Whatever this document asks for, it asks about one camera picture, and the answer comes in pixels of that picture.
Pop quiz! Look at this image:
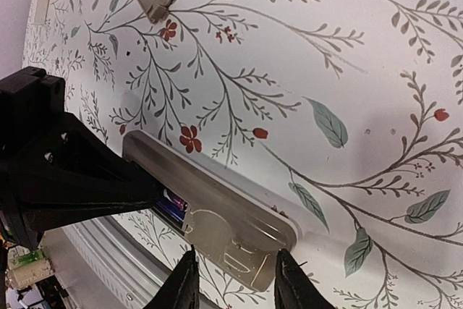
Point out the white drink can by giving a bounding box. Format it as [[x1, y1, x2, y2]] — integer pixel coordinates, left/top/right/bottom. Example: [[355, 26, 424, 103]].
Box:
[[7, 246, 55, 289]]

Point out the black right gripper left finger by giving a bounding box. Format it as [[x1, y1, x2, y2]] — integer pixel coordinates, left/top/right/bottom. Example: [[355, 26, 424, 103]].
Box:
[[144, 245, 200, 309]]

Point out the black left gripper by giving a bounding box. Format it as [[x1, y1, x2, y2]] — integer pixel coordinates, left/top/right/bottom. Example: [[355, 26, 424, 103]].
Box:
[[1, 67, 161, 247]]

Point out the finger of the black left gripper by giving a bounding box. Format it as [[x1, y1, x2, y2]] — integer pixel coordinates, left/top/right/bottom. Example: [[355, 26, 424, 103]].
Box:
[[21, 196, 159, 247]]

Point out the aluminium front rail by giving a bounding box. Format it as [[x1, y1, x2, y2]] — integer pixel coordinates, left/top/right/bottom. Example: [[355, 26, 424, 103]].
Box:
[[63, 216, 171, 308]]

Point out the floral patterned table mat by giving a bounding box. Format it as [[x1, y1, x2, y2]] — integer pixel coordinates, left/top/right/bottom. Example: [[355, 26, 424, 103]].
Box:
[[23, 0, 462, 308]]

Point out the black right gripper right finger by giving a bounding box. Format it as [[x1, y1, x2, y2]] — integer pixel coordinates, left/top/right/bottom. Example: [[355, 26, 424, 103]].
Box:
[[274, 248, 335, 309]]

